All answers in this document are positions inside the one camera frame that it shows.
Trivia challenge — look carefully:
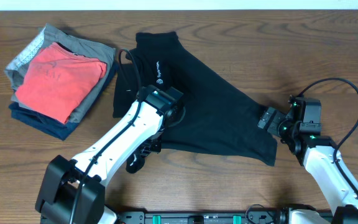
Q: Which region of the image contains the black polo shirt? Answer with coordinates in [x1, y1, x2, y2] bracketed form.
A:
[112, 32, 277, 166]

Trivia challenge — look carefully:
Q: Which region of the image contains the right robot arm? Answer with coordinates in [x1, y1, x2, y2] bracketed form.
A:
[258, 104, 358, 223]

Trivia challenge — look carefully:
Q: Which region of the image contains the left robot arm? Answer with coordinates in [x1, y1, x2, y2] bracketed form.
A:
[35, 85, 183, 224]

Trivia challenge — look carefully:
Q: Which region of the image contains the red folded shirt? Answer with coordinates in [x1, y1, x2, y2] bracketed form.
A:
[16, 42, 107, 124]

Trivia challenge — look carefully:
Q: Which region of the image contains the navy folded garment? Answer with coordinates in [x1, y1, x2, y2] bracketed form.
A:
[9, 61, 119, 141]

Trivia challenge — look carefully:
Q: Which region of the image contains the grey folded garment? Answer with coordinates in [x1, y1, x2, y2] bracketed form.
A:
[4, 24, 116, 123]

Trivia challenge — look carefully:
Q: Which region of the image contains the right black cable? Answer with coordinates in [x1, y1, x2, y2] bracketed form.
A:
[295, 77, 358, 215]

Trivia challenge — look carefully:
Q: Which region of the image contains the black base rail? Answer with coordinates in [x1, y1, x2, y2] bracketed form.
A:
[116, 208, 289, 224]

